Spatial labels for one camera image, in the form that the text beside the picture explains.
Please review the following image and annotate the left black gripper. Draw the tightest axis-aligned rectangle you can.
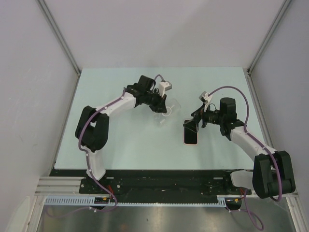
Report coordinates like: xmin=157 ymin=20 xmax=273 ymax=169
xmin=143 ymin=89 xmax=167 ymax=113

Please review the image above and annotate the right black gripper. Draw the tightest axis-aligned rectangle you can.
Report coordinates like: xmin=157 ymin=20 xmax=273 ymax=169
xmin=183 ymin=103 xmax=225 ymax=133

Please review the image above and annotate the pink cased phone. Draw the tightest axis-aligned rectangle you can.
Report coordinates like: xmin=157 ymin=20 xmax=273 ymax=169
xmin=183 ymin=128 xmax=198 ymax=145

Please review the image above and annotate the clear phone case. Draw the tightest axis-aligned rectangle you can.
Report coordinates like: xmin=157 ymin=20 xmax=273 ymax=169
xmin=154 ymin=98 xmax=181 ymax=127

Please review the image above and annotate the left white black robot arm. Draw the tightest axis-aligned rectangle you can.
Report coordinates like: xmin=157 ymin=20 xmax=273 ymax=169
xmin=75 ymin=74 xmax=172 ymax=193

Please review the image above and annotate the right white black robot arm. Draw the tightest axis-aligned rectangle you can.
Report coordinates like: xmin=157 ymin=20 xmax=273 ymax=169
xmin=183 ymin=97 xmax=296 ymax=200

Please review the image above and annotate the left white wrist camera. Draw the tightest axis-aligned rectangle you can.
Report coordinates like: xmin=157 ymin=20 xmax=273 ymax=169
xmin=158 ymin=81 xmax=172 ymax=96

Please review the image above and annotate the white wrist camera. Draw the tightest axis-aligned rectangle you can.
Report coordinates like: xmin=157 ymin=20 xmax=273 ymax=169
xmin=158 ymin=81 xmax=172 ymax=96
xmin=199 ymin=91 xmax=213 ymax=112

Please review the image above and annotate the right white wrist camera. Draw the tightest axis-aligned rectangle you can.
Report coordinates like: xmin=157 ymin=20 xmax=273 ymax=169
xmin=199 ymin=91 xmax=213 ymax=112

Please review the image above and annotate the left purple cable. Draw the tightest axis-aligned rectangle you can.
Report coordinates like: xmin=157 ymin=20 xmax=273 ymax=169
xmin=45 ymin=74 xmax=167 ymax=219

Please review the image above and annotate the purple cable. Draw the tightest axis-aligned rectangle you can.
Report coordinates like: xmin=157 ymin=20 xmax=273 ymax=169
xmin=209 ymin=85 xmax=283 ymax=230
xmin=45 ymin=74 xmax=167 ymax=219

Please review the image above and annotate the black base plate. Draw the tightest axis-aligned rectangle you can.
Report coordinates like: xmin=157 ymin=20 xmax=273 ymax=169
xmin=49 ymin=169 xmax=253 ymax=196

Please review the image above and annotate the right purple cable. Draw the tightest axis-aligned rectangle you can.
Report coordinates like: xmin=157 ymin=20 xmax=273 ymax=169
xmin=209 ymin=85 xmax=283 ymax=230

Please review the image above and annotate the left aluminium corner post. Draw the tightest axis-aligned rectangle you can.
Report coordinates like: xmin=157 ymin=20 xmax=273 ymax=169
xmin=36 ymin=0 xmax=82 ymax=77

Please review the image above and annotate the aluminium corner post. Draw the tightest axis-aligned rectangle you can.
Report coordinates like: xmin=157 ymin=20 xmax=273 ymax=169
xmin=246 ymin=0 xmax=294 ymax=75
xmin=36 ymin=0 xmax=82 ymax=77

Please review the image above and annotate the aluminium frame rail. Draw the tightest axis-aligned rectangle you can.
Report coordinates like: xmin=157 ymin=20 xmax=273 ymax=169
xmin=35 ymin=176 xmax=299 ymax=200

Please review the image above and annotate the white slotted cable duct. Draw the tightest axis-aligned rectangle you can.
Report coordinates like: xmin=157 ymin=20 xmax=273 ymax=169
xmin=44 ymin=195 xmax=229 ymax=206

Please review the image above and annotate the right aluminium corner post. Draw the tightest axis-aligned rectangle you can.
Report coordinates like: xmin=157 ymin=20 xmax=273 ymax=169
xmin=246 ymin=0 xmax=294 ymax=75

